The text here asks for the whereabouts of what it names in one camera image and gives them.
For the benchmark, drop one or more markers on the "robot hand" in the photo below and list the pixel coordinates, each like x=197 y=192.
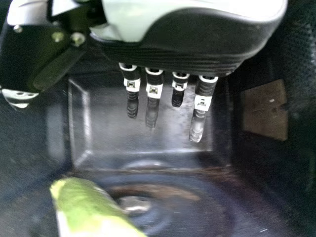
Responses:
x=192 y=42

